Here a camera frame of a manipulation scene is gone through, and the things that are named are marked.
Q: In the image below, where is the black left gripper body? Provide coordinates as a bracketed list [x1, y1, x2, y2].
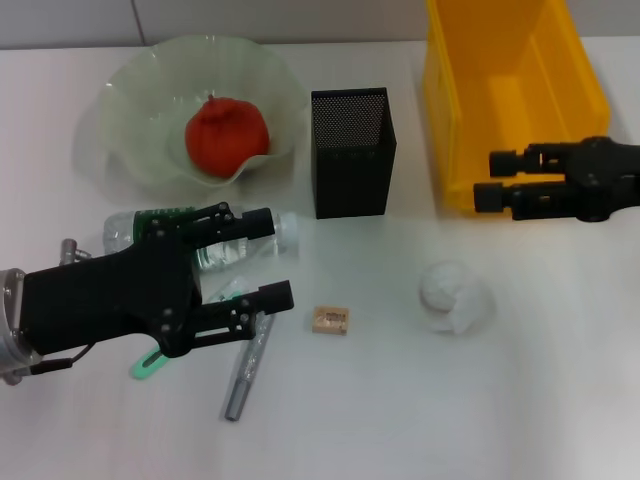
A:
[22, 212, 211, 359]

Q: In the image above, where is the wavy green glass fruit plate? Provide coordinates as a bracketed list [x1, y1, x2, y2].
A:
[74, 33, 309, 204]

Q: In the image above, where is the clear green-label water bottle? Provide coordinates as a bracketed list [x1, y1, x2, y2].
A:
[102, 203, 301, 274]

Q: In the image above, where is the green utility knife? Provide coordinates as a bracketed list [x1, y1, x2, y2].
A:
[130, 277, 250, 381]

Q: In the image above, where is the grey pen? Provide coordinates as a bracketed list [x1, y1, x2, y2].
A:
[223, 314, 275, 422]

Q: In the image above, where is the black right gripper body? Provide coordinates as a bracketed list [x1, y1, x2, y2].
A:
[564, 135, 640, 224]

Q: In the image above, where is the red-orange toy orange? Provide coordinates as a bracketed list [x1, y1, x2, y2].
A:
[184, 93, 272, 177]

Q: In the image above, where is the yellow plastic bin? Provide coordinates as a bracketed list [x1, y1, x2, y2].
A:
[422, 0, 614, 217]

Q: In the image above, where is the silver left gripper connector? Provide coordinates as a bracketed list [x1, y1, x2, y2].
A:
[59, 238, 94, 266]

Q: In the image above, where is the white paper ball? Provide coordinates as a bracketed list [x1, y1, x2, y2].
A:
[418, 259, 496, 337]

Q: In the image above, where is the black mesh pen holder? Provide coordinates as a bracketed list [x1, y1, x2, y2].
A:
[309, 87, 399, 220]

